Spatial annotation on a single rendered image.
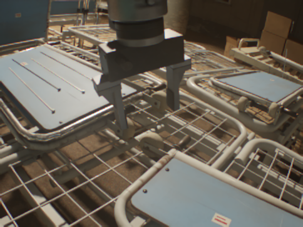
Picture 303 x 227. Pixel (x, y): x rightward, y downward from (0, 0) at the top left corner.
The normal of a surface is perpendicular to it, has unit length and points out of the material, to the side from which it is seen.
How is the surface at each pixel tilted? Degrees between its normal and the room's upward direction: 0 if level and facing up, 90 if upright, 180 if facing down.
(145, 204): 1
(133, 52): 91
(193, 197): 1
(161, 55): 91
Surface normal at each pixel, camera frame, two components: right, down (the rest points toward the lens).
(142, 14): 0.10, 0.60
